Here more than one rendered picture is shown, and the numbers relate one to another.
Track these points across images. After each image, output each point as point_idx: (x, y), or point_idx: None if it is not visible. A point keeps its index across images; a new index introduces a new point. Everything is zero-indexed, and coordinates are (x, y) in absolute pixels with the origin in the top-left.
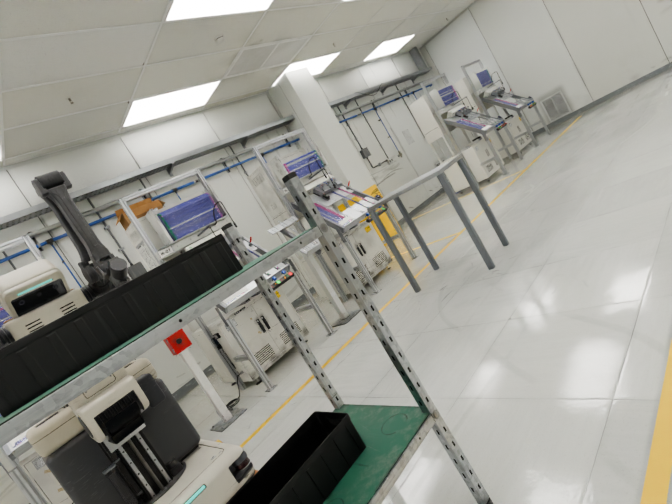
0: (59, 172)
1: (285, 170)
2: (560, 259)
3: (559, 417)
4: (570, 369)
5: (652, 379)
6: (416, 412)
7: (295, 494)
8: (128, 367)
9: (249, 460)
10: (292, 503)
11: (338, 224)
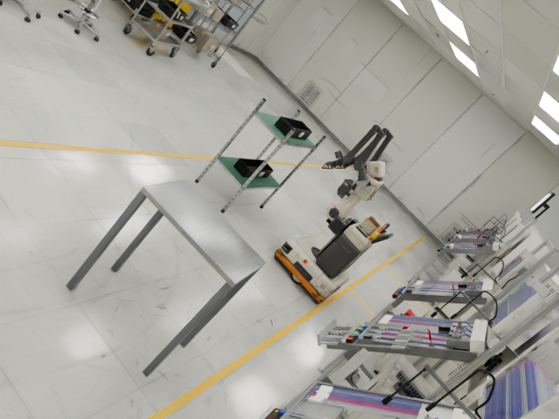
0: (373, 125)
1: (512, 362)
2: (86, 209)
3: (168, 174)
4: (153, 177)
5: (140, 156)
6: (220, 159)
7: (248, 161)
8: (354, 224)
9: (283, 245)
10: (248, 162)
11: (330, 384)
